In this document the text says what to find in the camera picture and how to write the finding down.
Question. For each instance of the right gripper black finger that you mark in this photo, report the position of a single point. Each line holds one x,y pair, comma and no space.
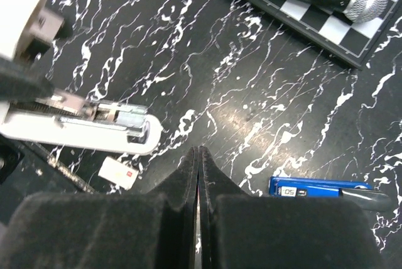
242,231
151,230

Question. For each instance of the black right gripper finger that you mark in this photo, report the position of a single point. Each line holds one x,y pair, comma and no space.
21,83

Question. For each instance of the white staple box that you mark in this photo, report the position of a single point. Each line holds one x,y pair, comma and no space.
118,173

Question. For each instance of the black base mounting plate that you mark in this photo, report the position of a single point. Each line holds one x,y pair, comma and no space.
26,168

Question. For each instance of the black white chessboard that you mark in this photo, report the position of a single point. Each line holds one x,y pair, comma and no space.
353,43

